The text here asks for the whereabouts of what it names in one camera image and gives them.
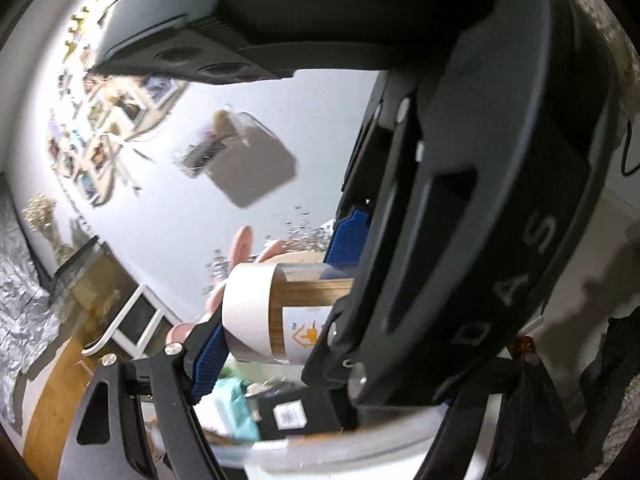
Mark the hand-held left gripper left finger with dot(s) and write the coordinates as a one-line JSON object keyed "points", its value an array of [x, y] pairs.
{"points": [[206, 360]]}

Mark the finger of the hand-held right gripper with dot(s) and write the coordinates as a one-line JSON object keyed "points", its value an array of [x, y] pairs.
{"points": [[350, 240], [395, 260]]}

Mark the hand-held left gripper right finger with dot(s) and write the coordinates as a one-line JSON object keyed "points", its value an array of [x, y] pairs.
{"points": [[530, 400]]}

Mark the clear toothpick jar white cap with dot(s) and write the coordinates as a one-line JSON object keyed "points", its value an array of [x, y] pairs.
{"points": [[260, 310]]}

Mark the black box with label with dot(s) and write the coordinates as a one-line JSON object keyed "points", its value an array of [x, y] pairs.
{"points": [[320, 412]]}

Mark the clear plastic container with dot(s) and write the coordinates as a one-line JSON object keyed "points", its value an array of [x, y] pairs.
{"points": [[300, 452]]}

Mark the pink crystal crown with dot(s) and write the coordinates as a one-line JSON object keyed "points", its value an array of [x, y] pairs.
{"points": [[300, 240]]}

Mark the teal wet wipes pack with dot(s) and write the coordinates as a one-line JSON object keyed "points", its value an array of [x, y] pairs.
{"points": [[235, 405]]}

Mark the glass fish tank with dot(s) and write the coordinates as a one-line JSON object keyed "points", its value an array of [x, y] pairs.
{"points": [[95, 285]]}

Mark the silver foil sheet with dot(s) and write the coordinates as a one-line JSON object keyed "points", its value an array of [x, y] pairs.
{"points": [[25, 310]]}

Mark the cream ribbon bow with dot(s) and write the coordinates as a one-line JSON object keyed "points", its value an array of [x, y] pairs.
{"points": [[127, 175]]}

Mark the dried flower bunch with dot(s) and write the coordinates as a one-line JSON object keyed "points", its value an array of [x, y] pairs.
{"points": [[42, 215]]}

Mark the white frame drawer cabinet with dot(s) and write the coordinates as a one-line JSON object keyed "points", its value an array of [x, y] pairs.
{"points": [[137, 320]]}

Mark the group of wall photos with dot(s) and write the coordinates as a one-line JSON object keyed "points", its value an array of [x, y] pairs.
{"points": [[95, 110]]}

